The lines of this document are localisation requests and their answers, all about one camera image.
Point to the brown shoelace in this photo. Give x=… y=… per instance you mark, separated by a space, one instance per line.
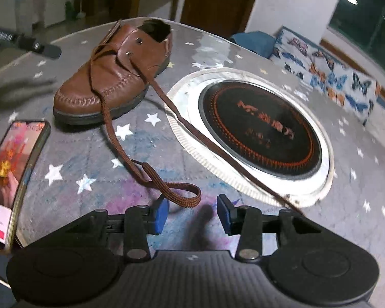
x=197 y=195

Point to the dark window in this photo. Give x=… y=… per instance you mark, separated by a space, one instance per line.
x=365 y=22

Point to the broom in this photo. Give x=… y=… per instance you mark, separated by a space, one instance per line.
x=80 y=14

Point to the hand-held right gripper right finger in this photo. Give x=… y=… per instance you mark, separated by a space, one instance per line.
x=223 y=213

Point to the brown leather shoe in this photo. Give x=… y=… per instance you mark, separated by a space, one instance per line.
x=70 y=96

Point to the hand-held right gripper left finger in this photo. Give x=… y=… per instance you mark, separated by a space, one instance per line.
x=162 y=213

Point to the blue sofa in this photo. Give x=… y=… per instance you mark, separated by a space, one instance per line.
x=253 y=41

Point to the smartphone with lit screen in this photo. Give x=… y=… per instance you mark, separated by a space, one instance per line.
x=9 y=173

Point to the black round induction cooktop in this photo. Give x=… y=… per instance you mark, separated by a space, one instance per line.
x=260 y=125

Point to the butterfly print pillow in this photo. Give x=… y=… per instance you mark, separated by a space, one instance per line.
x=324 y=70

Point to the wooden door with frosted glass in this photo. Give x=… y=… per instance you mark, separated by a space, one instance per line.
x=218 y=9

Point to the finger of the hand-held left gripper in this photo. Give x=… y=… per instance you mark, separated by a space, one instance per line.
x=38 y=46

